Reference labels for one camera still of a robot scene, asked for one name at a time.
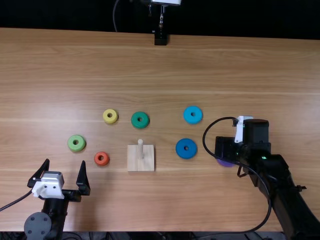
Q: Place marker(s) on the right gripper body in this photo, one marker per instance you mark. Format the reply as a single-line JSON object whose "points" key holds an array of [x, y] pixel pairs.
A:
{"points": [[225, 147]]}

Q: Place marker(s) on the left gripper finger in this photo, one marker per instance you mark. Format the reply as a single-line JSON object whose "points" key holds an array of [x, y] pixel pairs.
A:
{"points": [[83, 180], [43, 168]]}

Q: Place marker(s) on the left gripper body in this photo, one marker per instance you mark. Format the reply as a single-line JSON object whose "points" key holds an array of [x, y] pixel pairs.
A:
{"points": [[72, 195]]}

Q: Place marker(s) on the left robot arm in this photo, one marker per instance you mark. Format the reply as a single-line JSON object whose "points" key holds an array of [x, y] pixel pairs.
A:
{"points": [[37, 222]]}

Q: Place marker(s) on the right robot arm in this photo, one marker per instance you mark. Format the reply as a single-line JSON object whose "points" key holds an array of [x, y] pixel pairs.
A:
{"points": [[275, 175]]}

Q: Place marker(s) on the wooden peg base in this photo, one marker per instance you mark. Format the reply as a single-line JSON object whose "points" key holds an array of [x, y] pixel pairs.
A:
{"points": [[147, 160]]}

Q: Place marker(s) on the black clamp stand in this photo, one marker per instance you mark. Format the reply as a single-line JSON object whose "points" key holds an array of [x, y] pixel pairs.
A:
{"points": [[161, 40]]}

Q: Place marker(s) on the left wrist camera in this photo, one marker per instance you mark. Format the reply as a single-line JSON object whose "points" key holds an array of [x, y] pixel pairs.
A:
{"points": [[51, 186]]}

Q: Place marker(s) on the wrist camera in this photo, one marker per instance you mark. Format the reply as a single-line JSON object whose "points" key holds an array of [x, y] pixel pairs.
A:
{"points": [[240, 132], [51, 186]]}

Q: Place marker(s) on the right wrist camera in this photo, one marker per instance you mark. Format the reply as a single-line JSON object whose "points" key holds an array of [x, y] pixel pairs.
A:
{"points": [[240, 132]]}

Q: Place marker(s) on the silver camera box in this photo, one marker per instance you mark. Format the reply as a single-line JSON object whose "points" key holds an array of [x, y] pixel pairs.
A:
{"points": [[166, 2]]}

